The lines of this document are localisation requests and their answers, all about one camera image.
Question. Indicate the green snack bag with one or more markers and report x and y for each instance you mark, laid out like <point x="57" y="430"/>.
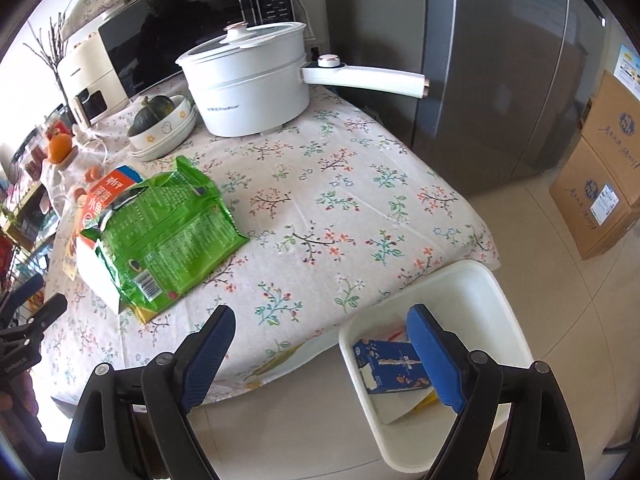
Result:
<point x="165" y="240"/>

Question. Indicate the cream air fryer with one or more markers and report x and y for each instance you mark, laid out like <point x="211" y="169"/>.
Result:
<point x="95" y="75"/>

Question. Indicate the orange and white carton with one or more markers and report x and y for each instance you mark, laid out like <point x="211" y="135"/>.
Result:
<point x="102" y="195"/>

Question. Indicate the white electric cooking pot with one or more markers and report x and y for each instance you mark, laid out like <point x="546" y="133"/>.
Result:
<point x="240" y="90"/>

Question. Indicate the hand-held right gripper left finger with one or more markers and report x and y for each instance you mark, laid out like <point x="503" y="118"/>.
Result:
<point x="210" y="355"/>

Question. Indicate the white flower print bowl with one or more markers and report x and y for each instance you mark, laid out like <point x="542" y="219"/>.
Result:
<point x="167" y="132"/>

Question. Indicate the cardboard box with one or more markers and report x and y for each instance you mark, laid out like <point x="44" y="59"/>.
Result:
<point x="580" y="205"/>
<point x="617" y="125"/>

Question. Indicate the dry twig decoration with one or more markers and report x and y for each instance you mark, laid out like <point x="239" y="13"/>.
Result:
<point x="52" y="45"/>

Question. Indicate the blue and white box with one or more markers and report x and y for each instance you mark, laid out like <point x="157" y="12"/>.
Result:
<point x="629" y="67"/>

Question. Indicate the glass pot lid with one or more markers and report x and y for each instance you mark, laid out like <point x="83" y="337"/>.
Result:
<point x="235" y="35"/>

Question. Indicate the floral tablecloth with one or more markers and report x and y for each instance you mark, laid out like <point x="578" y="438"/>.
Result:
<point x="325" y="185"/>

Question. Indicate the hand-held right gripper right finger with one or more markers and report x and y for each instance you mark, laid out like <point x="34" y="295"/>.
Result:
<point x="435" y="365"/>

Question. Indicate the blue carton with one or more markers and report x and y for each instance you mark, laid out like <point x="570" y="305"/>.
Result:
<point x="385" y="360"/>

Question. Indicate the dark green squash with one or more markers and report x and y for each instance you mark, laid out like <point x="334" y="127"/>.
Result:
<point x="150" y="112"/>

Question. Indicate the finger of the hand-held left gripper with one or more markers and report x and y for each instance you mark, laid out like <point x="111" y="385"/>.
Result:
<point x="30" y="286"/>
<point x="50" y="308"/>

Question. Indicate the white plastic bin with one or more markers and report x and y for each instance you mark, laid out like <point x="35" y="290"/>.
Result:
<point x="465" y="285"/>

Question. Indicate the stacked white floral bowls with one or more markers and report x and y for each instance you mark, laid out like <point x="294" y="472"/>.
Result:
<point x="175" y="147"/>

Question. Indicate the orange fruit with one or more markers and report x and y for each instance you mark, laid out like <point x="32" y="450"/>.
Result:
<point x="60" y="147"/>

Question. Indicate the grey refrigerator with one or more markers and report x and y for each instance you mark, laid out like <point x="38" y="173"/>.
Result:
<point x="475" y="60"/>

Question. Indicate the black microwave oven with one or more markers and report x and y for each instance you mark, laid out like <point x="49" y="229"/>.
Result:
<point x="150" y="35"/>

